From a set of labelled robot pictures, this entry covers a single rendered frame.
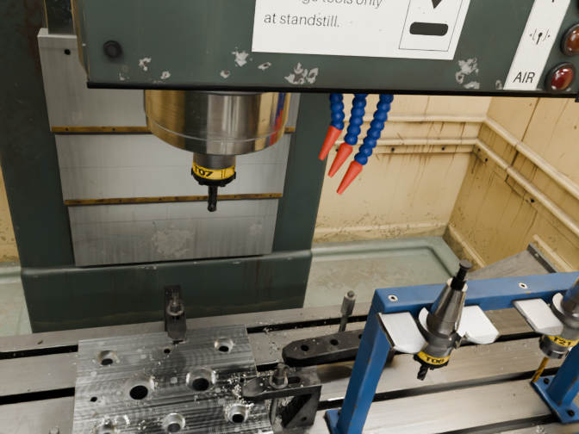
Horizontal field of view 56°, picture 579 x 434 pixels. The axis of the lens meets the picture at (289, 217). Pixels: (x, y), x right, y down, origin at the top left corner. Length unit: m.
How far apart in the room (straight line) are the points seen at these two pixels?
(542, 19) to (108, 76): 0.32
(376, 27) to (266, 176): 0.82
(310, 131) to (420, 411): 0.62
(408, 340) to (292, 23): 0.47
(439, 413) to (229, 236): 0.59
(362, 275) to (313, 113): 0.79
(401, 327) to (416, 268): 1.19
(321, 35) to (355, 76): 0.04
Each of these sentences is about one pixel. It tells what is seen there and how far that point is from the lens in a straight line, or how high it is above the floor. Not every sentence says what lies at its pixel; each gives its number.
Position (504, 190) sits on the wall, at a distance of 1.80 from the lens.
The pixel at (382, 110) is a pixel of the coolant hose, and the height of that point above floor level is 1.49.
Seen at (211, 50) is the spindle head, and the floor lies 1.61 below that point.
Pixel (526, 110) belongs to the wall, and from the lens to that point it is 1.73.
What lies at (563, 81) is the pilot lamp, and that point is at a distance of 0.51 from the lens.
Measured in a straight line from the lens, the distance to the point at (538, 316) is 0.87.
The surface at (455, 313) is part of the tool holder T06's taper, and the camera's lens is 0.74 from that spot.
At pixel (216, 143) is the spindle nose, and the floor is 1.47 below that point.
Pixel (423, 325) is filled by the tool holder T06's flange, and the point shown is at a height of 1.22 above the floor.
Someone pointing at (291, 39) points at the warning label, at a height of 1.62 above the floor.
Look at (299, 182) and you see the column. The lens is 1.27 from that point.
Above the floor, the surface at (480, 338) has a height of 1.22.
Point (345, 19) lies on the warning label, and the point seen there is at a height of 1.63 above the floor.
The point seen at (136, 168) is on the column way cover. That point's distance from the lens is 1.14.
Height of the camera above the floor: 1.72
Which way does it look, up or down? 34 degrees down
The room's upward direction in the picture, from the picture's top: 9 degrees clockwise
